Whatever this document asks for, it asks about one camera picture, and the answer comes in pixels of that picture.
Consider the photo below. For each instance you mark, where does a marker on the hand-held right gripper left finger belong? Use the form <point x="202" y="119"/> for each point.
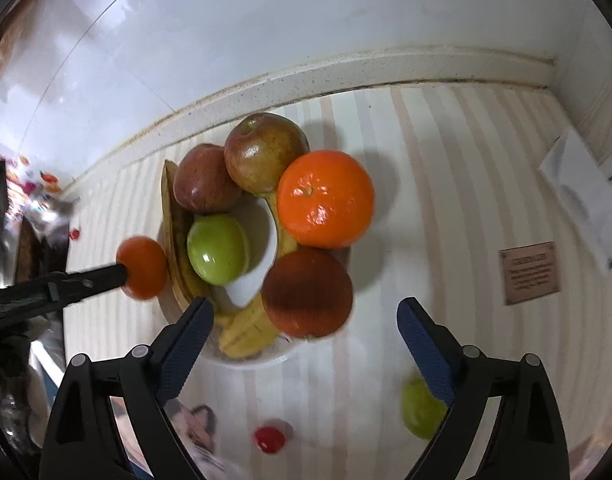
<point x="186" y="350"/>

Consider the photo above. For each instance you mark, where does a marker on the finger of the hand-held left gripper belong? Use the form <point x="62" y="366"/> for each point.
<point x="93" y="280"/>

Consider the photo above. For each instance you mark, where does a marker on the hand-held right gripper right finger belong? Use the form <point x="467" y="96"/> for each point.
<point x="428" y="350"/>

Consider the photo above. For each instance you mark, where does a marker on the bright orange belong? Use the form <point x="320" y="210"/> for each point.
<point x="326" y="200"/>
<point x="146" y="270"/>

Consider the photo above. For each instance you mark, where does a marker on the green apple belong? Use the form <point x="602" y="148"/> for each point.
<point x="421" y="415"/>
<point x="216" y="250"/>

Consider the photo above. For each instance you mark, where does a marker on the yellow banana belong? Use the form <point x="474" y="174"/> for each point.
<point x="248" y="330"/>

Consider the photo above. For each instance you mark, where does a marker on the white plate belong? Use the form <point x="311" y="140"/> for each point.
<point x="256" y="240"/>

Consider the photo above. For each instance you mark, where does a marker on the dark reddish orange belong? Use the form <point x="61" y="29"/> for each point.
<point x="306" y="292"/>

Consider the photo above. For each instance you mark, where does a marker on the red-brown apple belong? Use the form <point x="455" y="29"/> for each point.
<point x="203" y="185"/>

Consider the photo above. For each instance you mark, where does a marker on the brown-green apple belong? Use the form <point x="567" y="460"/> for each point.
<point x="263" y="155"/>

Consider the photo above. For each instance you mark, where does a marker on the tiny red tomato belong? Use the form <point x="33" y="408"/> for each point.
<point x="75" y="234"/>

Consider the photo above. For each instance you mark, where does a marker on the small dark red fruit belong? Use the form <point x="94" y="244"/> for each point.
<point x="270" y="439"/>

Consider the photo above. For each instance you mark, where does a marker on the brown cloth label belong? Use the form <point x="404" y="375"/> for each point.
<point x="530" y="272"/>

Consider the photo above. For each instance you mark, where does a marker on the striped cat print tablecloth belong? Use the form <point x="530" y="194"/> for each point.
<point x="436" y="160"/>

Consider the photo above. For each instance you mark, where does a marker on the white folded paper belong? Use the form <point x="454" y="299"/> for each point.
<point x="576" y="180"/>

